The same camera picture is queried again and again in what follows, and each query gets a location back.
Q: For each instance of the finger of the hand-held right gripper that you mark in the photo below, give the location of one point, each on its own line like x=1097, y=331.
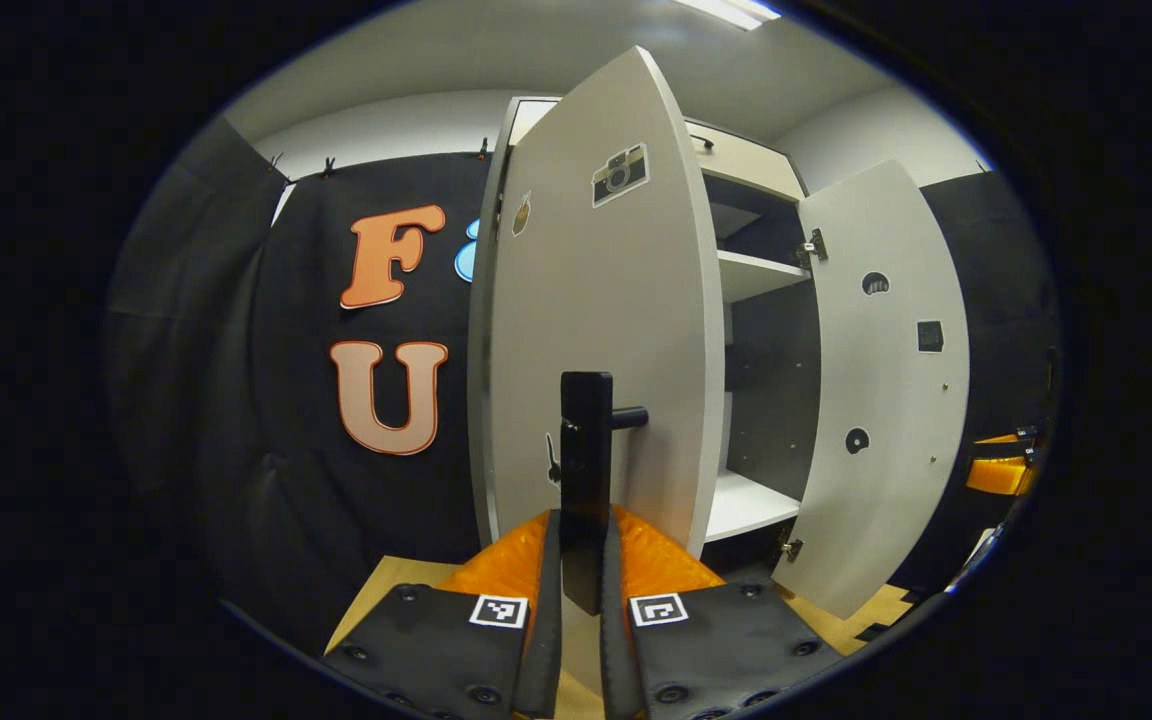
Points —
x=998, y=477
x=1011, y=437

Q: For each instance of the white cabinet shelf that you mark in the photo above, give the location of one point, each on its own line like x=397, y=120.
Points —
x=751, y=275
x=741, y=510

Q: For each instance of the grey double-door shoe cabinet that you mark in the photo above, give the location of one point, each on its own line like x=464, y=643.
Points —
x=776, y=400

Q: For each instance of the grey cabinet drawer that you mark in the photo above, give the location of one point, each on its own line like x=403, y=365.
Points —
x=746, y=165

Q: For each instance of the black backdrop cloth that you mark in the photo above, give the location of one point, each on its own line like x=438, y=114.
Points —
x=996, y=300
x=186, y=350
x=306, y=480

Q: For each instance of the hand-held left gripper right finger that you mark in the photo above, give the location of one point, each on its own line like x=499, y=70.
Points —
x=614, y=660

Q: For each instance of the metal door hinge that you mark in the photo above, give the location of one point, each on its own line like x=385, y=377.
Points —
x=814, y=247
x=791, y=548

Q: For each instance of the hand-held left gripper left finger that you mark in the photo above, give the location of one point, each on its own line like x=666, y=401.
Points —
x=546, y=650

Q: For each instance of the grey cabinet door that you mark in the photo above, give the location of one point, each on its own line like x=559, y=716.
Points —
x=616, y=300
x=886, y=400

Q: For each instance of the large ceiling light panel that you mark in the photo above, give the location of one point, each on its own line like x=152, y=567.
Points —
x=736, y=10

